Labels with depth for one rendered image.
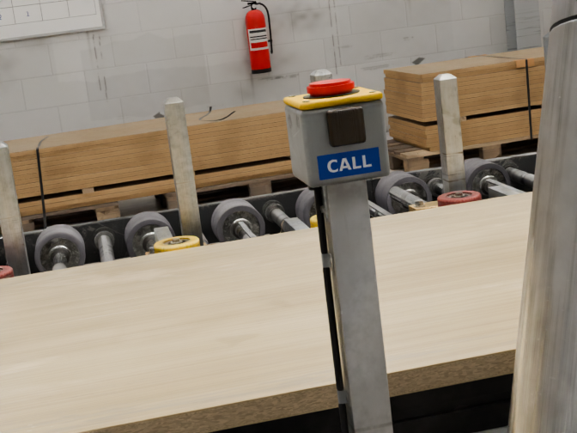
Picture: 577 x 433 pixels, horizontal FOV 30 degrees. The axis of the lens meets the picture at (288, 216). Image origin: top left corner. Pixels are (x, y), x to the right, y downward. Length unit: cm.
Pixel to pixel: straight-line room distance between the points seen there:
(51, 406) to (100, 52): 685
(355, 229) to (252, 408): 30
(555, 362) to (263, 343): 90
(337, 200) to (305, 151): 6
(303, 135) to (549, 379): 48
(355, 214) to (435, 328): 41
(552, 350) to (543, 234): 5
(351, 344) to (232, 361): 34
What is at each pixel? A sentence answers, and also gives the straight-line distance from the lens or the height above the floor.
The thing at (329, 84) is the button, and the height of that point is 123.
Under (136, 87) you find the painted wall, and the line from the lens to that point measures 803.
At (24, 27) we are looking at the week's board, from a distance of 796.
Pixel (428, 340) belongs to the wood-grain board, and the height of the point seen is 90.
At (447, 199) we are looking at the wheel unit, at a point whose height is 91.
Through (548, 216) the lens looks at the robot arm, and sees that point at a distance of 43.
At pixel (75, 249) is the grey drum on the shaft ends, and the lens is 240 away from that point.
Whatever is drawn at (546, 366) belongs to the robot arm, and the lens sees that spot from 43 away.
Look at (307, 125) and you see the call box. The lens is 87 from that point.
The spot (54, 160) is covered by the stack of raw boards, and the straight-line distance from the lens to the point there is 673.
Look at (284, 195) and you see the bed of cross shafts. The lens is 256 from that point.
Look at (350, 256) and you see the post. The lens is 91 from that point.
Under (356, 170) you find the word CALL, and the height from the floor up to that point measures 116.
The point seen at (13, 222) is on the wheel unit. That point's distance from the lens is 199.
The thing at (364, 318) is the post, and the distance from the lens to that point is 93.
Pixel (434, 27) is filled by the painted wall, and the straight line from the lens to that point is 853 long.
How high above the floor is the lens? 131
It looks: 12 degrees down
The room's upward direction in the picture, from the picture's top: 7 degrees counter-clockwise
